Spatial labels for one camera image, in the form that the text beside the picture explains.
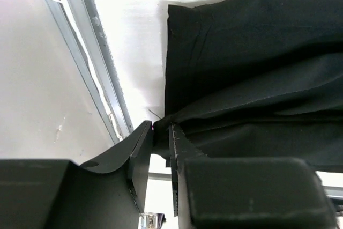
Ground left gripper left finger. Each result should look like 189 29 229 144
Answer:
1 121 153 228

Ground black trousers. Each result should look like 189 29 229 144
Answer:
153 0 342 173

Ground aluminium table frame rail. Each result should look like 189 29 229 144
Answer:
31 0 343 200

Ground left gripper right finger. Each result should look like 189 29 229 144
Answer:
169 124 337 228

